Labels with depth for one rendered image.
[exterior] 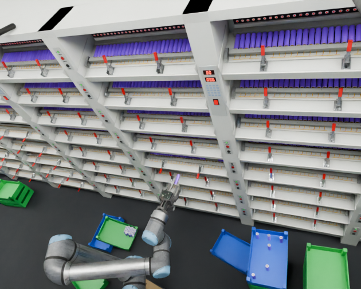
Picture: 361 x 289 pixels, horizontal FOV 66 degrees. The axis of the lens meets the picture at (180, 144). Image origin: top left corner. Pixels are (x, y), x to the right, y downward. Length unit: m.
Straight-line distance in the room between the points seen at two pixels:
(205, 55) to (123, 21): 0.33
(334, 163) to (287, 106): 0.45
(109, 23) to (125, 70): 0.26
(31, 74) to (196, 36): 1.03
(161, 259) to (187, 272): 0.80
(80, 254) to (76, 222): 1.22
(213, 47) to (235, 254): 1.66
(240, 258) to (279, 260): 0.57
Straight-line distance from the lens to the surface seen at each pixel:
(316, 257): 1.90
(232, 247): 2.34
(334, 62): 1.12
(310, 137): 1.39
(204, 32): 1.06
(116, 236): 2.63
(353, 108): 1.25
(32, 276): 3.07
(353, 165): 1.56
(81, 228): 2.94
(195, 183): 2.01
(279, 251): 1.81
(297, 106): 1.24
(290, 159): 1.55
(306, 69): 1.11
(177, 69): 1.23
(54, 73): 1.66
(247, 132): 1.42
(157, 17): 1.09
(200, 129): 1.48
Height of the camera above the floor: 2.21
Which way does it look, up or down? 48 degrees down
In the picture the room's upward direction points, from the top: 24 degrees counter-clockwise
